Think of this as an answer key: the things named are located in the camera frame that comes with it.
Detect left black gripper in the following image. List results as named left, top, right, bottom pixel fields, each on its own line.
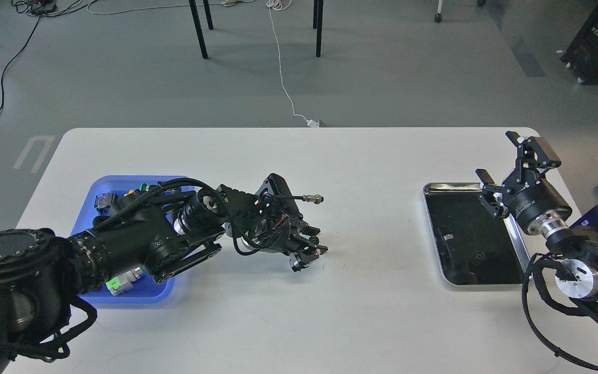
left=237, top=205, right=328, bottom=272

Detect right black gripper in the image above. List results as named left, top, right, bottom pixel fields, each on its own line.
left=475, top=131, right=573, bottom=234

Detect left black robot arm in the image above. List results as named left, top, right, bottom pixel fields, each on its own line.
left=0, top=173, right=327, bottom=373

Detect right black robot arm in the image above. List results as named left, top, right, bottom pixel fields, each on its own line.
left=475, top=131, right=598, bottom=371

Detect small black gear in tray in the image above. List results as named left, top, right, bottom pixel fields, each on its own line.
left=472, top=251, right=486, bottom=264

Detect white green connector part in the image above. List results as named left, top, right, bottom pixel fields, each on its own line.
left=105, top=267, right=143, bottom=296

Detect blue industrial part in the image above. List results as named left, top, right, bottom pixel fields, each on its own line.
left=93, top=192, right=118, bottom=215

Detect silver metal tray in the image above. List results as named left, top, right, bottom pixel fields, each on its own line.
left=423, top=182, right=529, bottom=287

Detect blue plastic tray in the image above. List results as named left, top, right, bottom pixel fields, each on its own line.
left=71, top=175, right=181, bottom=305

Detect black table legs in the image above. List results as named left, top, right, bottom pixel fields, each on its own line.
left=188, top=0, right=324, bottom=59

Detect white floor cable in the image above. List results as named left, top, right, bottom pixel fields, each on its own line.
left=86, top=0, right=320, bottom=128

